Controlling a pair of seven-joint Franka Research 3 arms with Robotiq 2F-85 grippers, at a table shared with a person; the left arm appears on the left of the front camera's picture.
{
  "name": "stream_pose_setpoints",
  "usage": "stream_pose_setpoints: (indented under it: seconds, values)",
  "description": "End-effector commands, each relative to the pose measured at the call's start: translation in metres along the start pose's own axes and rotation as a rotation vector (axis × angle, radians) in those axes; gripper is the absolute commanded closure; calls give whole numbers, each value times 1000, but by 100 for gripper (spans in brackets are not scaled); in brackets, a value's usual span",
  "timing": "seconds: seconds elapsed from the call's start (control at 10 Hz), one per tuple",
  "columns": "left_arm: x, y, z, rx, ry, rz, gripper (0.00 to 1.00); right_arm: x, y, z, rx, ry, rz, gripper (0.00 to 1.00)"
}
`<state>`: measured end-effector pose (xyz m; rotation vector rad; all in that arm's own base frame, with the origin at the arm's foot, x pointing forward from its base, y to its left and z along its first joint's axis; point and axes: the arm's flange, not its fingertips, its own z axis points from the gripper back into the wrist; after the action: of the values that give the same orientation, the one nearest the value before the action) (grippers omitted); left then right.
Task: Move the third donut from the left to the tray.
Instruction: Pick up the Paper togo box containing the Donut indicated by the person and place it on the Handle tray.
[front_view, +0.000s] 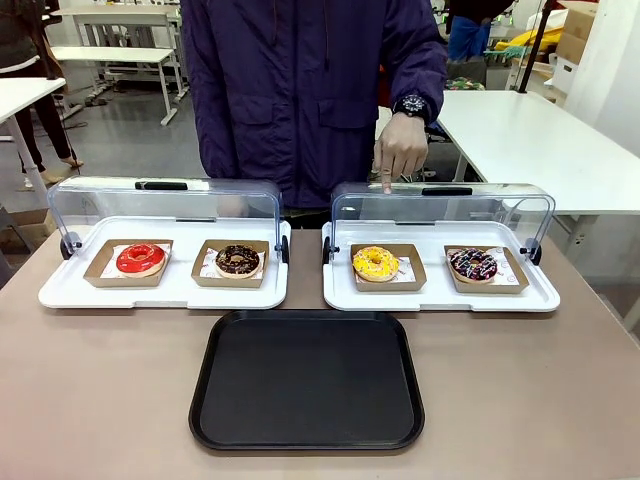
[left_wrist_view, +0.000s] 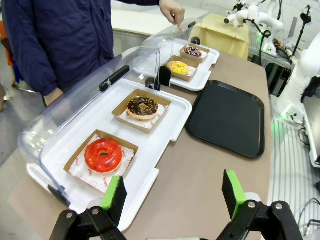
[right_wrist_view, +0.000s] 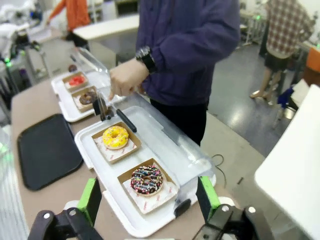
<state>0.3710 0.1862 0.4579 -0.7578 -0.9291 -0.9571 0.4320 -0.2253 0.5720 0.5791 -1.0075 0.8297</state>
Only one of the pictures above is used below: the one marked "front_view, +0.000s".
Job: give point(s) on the person's left hand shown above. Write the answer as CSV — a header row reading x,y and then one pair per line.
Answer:
x,y
402,145

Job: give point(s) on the person's left forearm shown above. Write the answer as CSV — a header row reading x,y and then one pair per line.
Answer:
x,y
425,85

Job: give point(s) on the person's right forearm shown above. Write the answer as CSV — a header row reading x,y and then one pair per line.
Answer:
x,y
215,140

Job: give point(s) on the yellow glazed donut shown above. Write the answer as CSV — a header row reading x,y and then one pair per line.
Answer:
x,y
365,270

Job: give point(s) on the chocolate donut with sprinkles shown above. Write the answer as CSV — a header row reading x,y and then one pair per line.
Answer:
x,y
462,272

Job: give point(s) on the brown cardboard donut box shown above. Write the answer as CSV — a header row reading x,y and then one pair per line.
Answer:
x,y
125,282
230,283
390,287
492,288

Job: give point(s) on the chocolate donut with nuts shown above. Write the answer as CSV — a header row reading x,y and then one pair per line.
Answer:
x,y
227,267

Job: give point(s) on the black serving tray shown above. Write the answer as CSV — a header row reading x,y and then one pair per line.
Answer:
x,y
305,380

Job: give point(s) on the red glazed donut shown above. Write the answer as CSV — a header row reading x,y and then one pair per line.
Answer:
x,y
130,265

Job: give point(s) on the black wristwatch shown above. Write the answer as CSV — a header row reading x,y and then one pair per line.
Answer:
x,y
412,105

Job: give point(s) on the person in purple jacket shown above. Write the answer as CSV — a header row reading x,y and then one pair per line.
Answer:
x,y
300,100

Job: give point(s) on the clear display case lid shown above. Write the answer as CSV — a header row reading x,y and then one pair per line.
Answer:
x,y
100,200
500,215

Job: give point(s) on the large white table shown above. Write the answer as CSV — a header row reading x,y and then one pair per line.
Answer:
x,y
525,150

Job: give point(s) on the white printed paper liner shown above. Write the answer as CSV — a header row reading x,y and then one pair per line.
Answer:
x,y
109,273
507,272
407,270
206,271

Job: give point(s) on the background person in blue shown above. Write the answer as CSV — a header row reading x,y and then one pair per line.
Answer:
x,y
467,35

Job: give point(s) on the black lid hinge knob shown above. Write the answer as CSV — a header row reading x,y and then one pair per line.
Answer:
x,y
327,250
285,249
535,252
67,247

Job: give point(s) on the black pole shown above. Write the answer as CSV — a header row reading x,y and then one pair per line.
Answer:
x,y
532,55

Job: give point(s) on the white display case base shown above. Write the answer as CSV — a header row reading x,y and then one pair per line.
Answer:
x,y
170,297
440,300

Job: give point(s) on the white storage box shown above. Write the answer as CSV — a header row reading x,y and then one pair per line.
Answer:
x,y
565,75

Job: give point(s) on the yellow cloth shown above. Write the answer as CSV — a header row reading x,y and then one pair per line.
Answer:
x,y
545,37

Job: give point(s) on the white desk with metal legs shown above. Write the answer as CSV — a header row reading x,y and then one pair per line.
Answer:
x,y
115,11
110,54

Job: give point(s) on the flat brown cardboard box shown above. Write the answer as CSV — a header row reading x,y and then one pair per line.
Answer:
x,y
30,225

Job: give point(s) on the background person in dark clothes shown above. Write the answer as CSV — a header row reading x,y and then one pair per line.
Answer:
x,y
20,40

